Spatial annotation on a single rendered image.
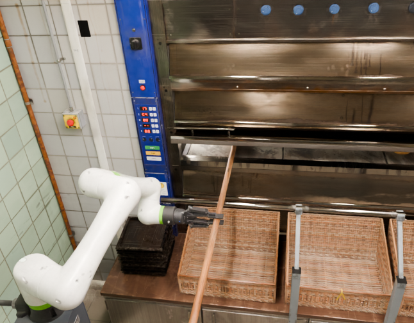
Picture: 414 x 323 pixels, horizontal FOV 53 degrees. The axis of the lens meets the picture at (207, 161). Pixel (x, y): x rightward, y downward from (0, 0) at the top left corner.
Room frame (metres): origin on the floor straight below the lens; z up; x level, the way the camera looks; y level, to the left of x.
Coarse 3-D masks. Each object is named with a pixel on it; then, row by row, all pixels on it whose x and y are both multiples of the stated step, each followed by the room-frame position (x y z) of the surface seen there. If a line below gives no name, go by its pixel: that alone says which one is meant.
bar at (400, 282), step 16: (256, 208) 1.63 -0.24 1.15; (272, 208) 1.61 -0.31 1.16; (288, 208) 1.60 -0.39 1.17; (304, 208) 1.58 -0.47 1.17; (320, 208) 1.57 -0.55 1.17; (336, 208) 1.56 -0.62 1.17; (400, 224) 1.47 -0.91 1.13; (400, 240) 1.41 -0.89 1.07; (400, 256) 1.36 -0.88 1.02; (400, 272) 1.31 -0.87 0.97; (400, 288) 1.26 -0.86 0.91; (400, 304) 1.26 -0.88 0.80; (288, 320) 1.39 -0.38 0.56; (384, 320) 1.30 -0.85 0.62
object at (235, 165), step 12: (192, 156) 2.13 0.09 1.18; (204, 156) 2.12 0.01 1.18; (216, 156) 2.11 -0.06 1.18; (252, 168) 2.01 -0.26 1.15; (264, 168) 1.99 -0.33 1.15; (276, 168) 1.98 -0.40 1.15; (288, 168) 1.96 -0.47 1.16; (300, 168) 1.95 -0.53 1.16; (312, 168) 1.94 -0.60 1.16; (324, 168) 1.92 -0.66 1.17; (336, 168) 1.91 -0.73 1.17; (348, 168) 1.89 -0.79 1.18; (360, 168) 1.88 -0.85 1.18; (372, 168) 1.87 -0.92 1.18; (384, 168) 1.86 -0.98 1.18; (396, 168) 1.85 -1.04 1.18; (408, 168) 1.85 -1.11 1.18
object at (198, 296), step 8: (232, 152) 2.10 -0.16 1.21; (232, 160) 2.02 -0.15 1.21; (224, 176) 1.86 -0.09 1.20; (224, 184) 1.78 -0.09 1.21; (224, 192) 1.72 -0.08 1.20; (216, 224) 1.47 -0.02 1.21; (216, 232) 1.43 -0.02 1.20; (208, 248) 1.32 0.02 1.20; (208, 256) 1.27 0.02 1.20; (208, 264) 1.23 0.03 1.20; (200, 280) 1.15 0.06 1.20; (200, 288) 1.11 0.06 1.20; (200, 296) 1.07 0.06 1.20; (200, 304) 1.04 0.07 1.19; (192, 312) 1.00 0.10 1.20; (192, 320) 0.96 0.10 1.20
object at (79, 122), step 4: (68, 108) 2.23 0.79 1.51; (64, 112) 2.18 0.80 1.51; (68, 112) 2.18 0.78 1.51; (72, 112) 2.17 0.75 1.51; (76, 112) 2.17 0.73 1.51; (80, 112) 2.18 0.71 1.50; (64, 116) 2.16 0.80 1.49; (68, 116) 2.16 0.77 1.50; (72, 116) 2.15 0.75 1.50; (76, 116) 2.15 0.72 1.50; (80, 116) 2.17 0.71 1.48; (64, 120) 2.17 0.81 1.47; (76, 120) 2.15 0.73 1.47; (80, 120) 2.16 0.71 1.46; (84, 120) 2.20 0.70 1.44; (76, 124) 2.15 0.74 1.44; (80, 124) 2.15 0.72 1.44; (84, 124) 2.19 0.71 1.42; (68, 128) 2.17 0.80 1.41; (72, 128) 2.16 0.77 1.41; (76, 128) 2.15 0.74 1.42; (80, 128) 2.15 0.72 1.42
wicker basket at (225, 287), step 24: (240, 216) 1.98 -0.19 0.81; (264, 216) 1.95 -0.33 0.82; (192, 240) 1.94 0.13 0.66; (216, 240) 1.97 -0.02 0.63; (240, 240) 1.93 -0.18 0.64; (264, 240) 1.91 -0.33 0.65; (192, 264) 1.81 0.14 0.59; (216, 264) 1.80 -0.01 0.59; (264, 264) 1.77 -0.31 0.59; (192, 288) 1.59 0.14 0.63; (216, 288) 1.61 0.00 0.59; (240, 288) 1.53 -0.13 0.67; (264, 288) 1.50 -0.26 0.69
